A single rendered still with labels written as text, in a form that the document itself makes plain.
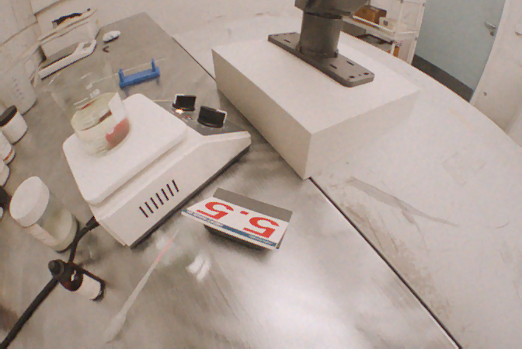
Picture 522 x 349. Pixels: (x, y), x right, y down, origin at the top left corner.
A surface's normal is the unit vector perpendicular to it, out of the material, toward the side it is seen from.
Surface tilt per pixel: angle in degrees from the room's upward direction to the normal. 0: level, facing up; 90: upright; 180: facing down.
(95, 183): 0
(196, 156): 90
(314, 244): 0
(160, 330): 0
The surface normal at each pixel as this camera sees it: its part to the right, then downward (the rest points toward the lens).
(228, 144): 0.77, 0.45
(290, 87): 0.04, -0.70
